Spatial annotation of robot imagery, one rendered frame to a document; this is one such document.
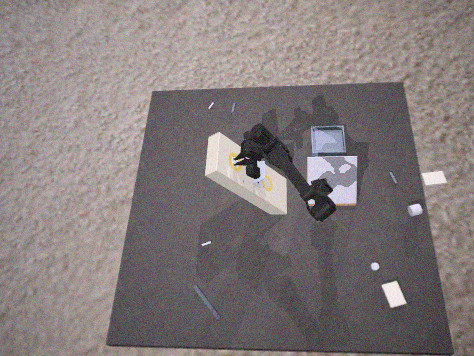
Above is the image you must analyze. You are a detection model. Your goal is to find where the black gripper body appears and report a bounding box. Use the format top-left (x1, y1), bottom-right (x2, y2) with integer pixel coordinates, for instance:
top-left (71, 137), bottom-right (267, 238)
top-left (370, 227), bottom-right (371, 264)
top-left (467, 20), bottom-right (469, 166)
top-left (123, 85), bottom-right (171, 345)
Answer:
top-left (243, 131), bottom-right (264, 179)

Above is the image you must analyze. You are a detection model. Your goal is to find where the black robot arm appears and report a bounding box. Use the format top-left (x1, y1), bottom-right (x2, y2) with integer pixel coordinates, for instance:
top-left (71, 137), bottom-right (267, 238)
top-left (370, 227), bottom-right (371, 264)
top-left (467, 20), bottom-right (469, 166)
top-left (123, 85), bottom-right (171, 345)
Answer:
top-left (240, 123), bottom-right (336, 222)

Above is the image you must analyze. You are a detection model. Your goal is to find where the grey flat bar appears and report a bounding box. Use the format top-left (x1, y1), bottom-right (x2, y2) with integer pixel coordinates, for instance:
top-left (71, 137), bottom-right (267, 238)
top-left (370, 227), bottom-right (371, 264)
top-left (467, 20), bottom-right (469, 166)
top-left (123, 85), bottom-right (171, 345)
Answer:
top-left (193, 285), bottom-right (220, 320)

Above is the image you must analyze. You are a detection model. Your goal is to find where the light blue square tray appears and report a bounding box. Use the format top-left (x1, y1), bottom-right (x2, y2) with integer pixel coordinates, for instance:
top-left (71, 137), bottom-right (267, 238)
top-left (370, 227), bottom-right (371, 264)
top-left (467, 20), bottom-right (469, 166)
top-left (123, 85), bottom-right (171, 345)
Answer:
top-left (311, 126), bottom-right (346, 157)

